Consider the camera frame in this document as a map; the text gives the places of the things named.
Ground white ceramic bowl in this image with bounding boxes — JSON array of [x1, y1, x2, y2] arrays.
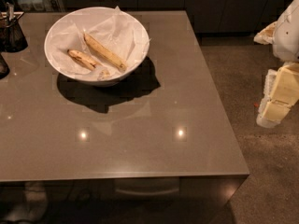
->
[[43, 6, 150, 88]]

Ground black mesh utensil holder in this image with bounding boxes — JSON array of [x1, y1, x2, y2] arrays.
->
[[0, 3, 28, 53]]

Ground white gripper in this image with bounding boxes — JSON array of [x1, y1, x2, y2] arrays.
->
[[253, 0, 299, 128]]

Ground small banana piece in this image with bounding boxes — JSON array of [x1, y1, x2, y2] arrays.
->
[[99, 69, 110, 79]]

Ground dark round object left edge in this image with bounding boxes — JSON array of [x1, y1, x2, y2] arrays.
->
[[0, 54, 10, 79]]

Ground white paper liner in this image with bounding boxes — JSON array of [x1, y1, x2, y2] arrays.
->
[[50, 6, 151, 81]]

